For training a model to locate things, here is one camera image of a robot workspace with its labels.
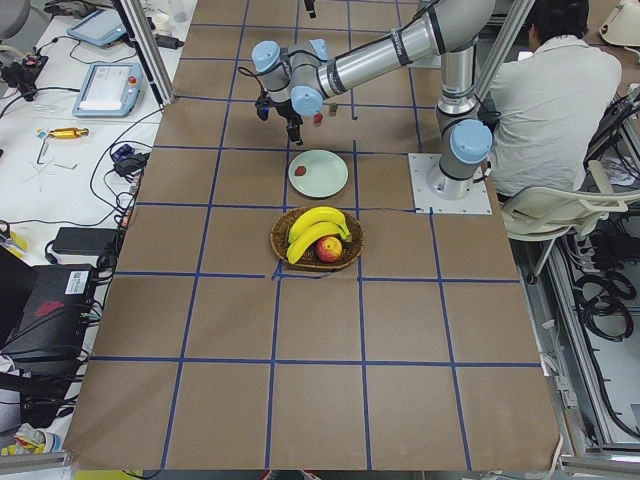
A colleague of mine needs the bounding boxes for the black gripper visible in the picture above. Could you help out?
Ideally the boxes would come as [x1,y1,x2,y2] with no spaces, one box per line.
[274,0,316,146]

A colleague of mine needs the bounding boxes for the light green plate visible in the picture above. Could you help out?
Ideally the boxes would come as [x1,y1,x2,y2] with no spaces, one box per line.
[288,150,349,198]

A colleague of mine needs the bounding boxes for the yellow banana bunch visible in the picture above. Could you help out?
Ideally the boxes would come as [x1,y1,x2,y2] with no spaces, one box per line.
[286,206,351,264]

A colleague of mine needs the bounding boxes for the wicker basket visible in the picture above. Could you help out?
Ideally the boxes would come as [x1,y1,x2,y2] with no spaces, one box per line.
[270,207,364,271]

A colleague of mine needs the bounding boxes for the red apple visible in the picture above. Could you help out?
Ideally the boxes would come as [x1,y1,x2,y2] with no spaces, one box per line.
[315,236,343,263]

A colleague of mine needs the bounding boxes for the teach pendant near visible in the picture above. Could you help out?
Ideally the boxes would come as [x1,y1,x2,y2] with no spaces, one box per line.
[72,63,143,118]

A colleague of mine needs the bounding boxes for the teach pendant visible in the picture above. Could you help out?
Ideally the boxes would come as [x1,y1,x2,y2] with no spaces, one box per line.
[72,63,143,118]
[67,9,126,47]

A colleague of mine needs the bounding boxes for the teach pendant far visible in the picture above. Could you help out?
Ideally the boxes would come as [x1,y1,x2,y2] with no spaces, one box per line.
[67,9,126,47]

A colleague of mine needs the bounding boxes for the gold wrapped object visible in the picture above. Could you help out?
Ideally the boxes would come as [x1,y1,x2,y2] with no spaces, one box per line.
[47,127,89,140]

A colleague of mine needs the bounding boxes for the seated person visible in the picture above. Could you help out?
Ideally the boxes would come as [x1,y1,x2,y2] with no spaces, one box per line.
[488,1,622,200]

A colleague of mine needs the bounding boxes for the black power adapter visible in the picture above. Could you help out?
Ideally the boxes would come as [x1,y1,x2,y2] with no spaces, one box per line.
[45,227,116,256]

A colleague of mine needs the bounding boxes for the white chair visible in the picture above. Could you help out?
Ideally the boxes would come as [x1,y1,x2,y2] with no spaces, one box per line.
[501,160,639,284]

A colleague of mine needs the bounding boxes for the black computer box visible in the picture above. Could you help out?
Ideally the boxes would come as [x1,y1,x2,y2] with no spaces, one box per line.
[1,249,97,375]

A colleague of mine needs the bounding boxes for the aluminium frame post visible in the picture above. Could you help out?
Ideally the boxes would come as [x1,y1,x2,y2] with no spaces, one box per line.
[112,0,175,106]

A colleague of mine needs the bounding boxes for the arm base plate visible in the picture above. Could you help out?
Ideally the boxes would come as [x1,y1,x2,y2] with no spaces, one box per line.
[408,153,492,215]

